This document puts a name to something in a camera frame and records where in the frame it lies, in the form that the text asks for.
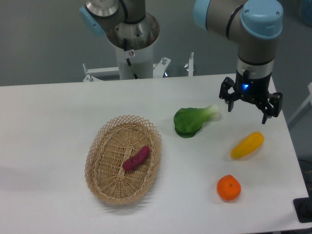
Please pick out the white frame at right edge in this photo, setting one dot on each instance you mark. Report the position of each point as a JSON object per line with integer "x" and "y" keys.
{"x": 302, "y": 110}

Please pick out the green bok choy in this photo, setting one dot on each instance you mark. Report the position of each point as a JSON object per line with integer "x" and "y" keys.
{"x": 188, "y": 121}

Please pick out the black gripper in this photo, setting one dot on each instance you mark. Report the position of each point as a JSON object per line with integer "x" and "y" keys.
{"x": 253, "y": 91}

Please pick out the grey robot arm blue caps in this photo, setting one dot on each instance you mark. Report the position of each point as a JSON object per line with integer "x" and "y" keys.
{"x": 255, "y": 25}

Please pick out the woven wicker oval basket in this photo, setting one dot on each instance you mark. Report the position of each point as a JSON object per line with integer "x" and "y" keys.
{"x": 117, "y": 141}

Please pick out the orange tangerine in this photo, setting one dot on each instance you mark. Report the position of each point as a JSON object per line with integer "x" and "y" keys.
{"x": 228, "y": 188}

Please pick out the white metal base frame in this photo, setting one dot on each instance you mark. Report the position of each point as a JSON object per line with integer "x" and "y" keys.
{"x": 157, "y": 70}

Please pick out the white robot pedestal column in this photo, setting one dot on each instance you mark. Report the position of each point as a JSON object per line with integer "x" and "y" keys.
{"x": 134, "y": 43}

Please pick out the purple sweet potato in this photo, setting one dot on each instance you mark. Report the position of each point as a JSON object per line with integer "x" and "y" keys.
{"x": 136, "y": 160}

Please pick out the black device at table edge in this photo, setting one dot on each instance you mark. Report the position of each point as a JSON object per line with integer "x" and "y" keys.
{"x": 303, "y": 209}

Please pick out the yellow squash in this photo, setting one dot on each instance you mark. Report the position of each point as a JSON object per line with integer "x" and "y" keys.
{"x": 247, "y": 145}

